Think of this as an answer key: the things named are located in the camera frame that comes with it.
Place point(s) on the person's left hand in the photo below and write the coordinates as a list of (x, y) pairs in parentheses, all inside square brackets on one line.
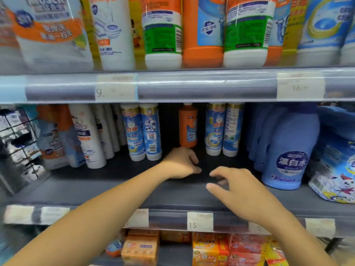
[(179, 163)]

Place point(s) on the person's right hand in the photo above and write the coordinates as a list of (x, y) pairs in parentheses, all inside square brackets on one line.
[(244, 196)]

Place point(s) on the person's left thumb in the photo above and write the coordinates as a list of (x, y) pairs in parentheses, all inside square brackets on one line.
[(193, 170)]

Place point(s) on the person's right thumb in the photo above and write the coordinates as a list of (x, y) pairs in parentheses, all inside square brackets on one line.
[(217, 192)]

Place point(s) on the person's right forearm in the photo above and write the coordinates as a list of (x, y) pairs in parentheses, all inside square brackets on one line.
[(294, 241)]

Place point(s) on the person's left forearm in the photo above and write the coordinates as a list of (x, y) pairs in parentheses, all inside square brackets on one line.
[(97, 218)]

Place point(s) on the grey metal shelf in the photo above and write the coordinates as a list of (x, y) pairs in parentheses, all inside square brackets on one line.
[(177, 199)]

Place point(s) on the white price tag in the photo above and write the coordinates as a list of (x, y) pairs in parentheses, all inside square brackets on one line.
[(256, 229), (200, 221), (18, 214), (320, 227), (55, 216), (116, 88), (140, 218), (301, 85)]

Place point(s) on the small orange bottle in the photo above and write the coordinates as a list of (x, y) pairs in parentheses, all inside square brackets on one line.
[(188, 127)]

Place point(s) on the blue white cleaner bottle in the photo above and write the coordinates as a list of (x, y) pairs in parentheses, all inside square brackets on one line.
[(233, 130), (133, 132), (151, 132), (215, 130)]

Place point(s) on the orange yellow soap pack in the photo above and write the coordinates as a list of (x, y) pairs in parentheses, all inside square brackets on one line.
[(210, 250)]

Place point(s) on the orange soap box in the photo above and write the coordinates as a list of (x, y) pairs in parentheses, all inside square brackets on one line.
[(140, 250), (176, 236)]

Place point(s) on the row of blue bleach jugs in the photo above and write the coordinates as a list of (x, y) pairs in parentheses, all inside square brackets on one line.
[(256, 135)]

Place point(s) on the blue bleach bottle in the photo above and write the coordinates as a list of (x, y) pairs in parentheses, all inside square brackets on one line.
[(291, 152)]

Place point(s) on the yellow red soap pack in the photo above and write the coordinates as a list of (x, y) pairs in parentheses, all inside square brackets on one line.
[(274, 254)]

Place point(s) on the white spray can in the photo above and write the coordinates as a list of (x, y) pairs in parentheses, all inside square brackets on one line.
[(87, 135), (104, 130)]

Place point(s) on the blue detergent powder bag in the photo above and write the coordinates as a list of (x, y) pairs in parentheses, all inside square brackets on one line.
[(335, 163)]

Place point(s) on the orange blue-label bottle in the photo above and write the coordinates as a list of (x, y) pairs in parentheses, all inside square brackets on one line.
[(277, 35), (202, 33)]

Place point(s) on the white green-label bottle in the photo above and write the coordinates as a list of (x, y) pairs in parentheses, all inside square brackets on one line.
[(246, 33), (163, 33)]

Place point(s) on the orange blue refill pouch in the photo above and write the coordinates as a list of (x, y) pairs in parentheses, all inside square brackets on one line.
[(55, 138)]

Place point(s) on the yellow cartoon-print bottle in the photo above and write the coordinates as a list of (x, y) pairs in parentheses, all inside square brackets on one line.
[(136, 33)]

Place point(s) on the white toilet cleaner bottle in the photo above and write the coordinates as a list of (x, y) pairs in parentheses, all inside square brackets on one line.
[(115, 33)]

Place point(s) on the white blue-label bottle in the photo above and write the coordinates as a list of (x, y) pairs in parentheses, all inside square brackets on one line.
[(321, 33), (349, 47)]

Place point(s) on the light blue shelf tag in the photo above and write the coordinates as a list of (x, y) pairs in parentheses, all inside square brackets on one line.
[(12, 89)]

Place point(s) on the large white orange-label bottle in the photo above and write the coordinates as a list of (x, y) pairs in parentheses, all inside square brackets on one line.
[(50, 33)]

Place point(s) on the clear shelf price rail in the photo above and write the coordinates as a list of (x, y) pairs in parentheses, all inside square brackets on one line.
[(194, 85)]

